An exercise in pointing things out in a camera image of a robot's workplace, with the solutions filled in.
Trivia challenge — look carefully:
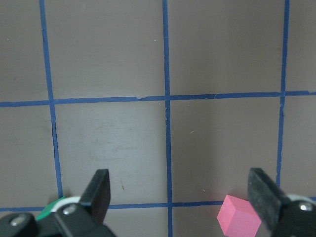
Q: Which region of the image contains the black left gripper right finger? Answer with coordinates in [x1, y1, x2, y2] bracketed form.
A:
[247, 168, 292, 232]

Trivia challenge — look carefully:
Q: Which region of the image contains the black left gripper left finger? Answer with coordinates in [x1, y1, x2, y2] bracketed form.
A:
[79, 169, 110, 224]

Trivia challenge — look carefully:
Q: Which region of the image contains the green cube near left arm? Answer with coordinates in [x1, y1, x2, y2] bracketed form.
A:
[36, 196, 66, 221]

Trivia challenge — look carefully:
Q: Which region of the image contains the pink cube near left arm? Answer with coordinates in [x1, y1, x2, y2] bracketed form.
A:
[217, 195, 261, 237]

